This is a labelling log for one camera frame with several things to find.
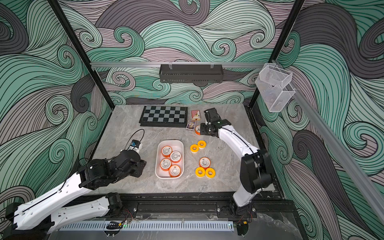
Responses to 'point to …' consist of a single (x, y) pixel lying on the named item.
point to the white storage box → (176, 145)
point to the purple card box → (191, 125)
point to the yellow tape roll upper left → (194, 148)
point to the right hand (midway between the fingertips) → (206, 129)
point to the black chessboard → (163, 116)
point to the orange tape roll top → (197, 130)
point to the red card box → (196, 115)
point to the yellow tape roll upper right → (201, 144)
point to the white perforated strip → (148, 226)
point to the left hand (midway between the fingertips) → (143, 161)
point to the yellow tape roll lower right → (210, 173)
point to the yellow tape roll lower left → (200, 172)
